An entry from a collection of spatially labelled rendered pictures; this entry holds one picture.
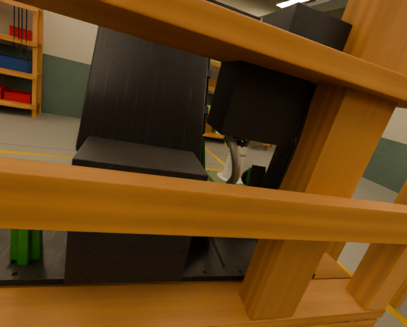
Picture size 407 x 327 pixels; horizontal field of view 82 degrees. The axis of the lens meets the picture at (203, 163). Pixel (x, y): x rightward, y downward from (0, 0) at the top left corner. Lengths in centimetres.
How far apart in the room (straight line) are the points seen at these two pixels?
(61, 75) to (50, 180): 598
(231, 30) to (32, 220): 39
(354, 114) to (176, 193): 39
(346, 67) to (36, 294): 81
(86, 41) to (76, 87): 100
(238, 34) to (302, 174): 33
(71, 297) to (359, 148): 76
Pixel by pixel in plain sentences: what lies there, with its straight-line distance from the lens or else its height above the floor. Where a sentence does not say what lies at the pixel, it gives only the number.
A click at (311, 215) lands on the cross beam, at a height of 125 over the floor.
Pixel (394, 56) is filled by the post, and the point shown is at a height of 157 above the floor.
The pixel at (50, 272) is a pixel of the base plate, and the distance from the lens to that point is 77.
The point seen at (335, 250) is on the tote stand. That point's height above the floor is 60.
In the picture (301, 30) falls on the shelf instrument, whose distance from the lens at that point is 53.
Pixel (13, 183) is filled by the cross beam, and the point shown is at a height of 126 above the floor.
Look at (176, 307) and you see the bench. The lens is 73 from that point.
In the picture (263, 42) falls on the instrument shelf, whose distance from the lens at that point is 39.
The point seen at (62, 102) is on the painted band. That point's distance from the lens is 641.
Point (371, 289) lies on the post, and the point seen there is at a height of 95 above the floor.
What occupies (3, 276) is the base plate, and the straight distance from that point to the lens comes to 79.
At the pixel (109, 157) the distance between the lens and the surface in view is 57.
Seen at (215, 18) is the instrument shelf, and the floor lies 152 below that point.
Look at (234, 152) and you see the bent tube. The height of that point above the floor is 126.
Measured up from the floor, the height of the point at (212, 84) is 149.
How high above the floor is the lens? 144
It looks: 18 degrees down
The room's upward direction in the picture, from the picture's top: 14 degrees clockwise
